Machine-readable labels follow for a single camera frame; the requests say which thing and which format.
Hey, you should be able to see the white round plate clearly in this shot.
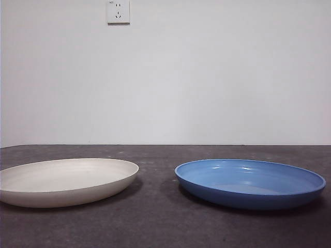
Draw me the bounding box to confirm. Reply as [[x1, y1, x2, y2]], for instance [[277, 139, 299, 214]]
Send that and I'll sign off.
[[0, 158, 140, 209]]

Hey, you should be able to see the blue round plate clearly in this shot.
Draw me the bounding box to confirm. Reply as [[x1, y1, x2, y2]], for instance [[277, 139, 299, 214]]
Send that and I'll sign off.
[[174, 159, 326, 210]]

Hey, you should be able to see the white wall socket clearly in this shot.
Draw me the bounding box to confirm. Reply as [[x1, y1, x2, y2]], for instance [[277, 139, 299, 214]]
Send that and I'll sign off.
[[107, 0, 131, 26]]

